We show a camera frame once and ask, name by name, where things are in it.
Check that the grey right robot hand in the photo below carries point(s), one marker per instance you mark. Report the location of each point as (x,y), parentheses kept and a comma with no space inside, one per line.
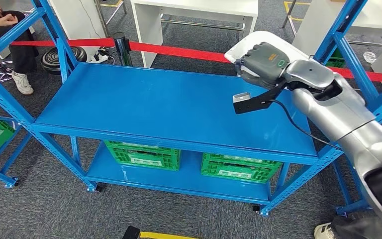
(265,64)

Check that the white plastic tray part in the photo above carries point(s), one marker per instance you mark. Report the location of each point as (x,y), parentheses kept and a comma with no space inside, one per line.
(243,43)

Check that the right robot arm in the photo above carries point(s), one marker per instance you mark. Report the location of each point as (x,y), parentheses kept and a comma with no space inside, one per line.
(336,112)

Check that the blue metal shelf rack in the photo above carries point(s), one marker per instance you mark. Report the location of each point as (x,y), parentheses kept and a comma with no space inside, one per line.
(349,208)
(145,105)
(0,176)

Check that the person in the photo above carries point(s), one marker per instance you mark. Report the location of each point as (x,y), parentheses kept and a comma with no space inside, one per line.
(322,231)
(23,56)

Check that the chrome stool base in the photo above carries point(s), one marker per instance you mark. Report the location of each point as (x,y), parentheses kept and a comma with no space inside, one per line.
(2,78)

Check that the black round ribbed base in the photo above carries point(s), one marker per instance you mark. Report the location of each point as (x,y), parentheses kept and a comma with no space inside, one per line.
(62,61)

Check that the yellow floor tape strip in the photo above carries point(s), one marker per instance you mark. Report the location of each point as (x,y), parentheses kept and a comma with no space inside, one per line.
(110,5)
(296,3)

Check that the red barrier belt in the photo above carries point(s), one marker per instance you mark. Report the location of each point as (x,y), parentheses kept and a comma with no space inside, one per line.
(177,51)

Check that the white power strip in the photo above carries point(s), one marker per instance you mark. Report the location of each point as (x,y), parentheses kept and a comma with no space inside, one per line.
(100,59)

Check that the clear plastic cup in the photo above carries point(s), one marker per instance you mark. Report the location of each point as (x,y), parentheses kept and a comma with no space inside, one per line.
(370,57)

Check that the yellow floor tape square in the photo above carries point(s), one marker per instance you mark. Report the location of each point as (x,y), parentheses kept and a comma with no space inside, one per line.
(164,236)

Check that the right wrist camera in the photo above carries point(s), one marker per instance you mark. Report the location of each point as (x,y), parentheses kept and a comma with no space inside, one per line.
(250,105)

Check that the chrome table frame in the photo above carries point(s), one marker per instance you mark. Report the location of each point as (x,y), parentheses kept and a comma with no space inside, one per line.
(101,18)

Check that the black barrier post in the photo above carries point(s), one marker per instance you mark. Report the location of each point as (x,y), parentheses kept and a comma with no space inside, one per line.
(123,49)

